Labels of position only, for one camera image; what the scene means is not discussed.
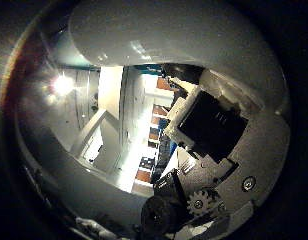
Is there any shelf unit with brown bins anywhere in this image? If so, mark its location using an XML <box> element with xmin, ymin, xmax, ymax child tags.
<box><xmin>133</xmin><ymin>75</ymin><xmax>182</xmax><ymax>198</ymax></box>

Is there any bright ceiling light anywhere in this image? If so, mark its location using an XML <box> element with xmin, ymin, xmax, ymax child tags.
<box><xmin>48</xmin><ymin>73</ymin><xmax>77</xmax><ymax>98</ymax></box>

